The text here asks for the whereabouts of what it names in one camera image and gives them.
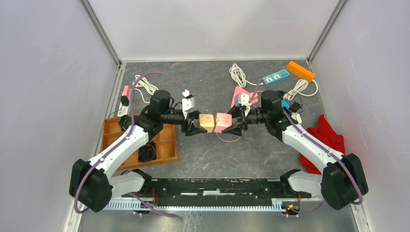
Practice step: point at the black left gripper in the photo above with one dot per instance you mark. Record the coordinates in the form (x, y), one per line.
(191, 129)

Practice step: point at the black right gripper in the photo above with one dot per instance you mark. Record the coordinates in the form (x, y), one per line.
(236, 130)

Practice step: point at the pink cube adapter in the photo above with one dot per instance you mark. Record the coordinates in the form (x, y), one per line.
(222, 121)

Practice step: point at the beige cube adapter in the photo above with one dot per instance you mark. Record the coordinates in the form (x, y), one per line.
(207, 122)

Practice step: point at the pink triangular power strip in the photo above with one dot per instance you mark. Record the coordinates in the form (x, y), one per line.
(238, 93)

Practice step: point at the blue square plug adapter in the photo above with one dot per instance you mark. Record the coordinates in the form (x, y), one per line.
(284, 104)

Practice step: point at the white square plug adapter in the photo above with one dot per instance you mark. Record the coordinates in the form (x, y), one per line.
(297, 117)

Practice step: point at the black power adapter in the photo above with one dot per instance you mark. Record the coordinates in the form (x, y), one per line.
(295, 107)

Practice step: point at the teal power strip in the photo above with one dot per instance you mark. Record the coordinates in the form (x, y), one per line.
(276, 77)

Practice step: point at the pink plug adapter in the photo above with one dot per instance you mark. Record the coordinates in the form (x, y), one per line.
(126, 91)

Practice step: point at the orange power strip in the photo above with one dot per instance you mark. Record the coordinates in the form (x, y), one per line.
(300, 71)

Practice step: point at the white power strip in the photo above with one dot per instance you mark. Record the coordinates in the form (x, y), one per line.
(123, 110)

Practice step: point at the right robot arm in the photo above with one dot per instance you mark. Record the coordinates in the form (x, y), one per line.
(341, 180)

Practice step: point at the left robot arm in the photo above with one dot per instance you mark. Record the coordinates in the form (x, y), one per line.
(93, 183)

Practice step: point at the orange wooden tray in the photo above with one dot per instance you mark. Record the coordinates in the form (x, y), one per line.
(165, 144)

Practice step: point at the dark rolled cloth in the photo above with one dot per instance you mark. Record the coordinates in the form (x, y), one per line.
(147, 152)

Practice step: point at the black rolled cloth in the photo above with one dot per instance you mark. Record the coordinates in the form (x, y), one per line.
(124, 122)

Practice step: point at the red cloth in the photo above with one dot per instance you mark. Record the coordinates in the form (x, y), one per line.
(324, 133)

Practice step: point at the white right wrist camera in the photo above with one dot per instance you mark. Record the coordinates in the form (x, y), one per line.
(244, 101)

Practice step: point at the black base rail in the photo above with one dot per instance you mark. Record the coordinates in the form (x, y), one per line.
(216, 192)

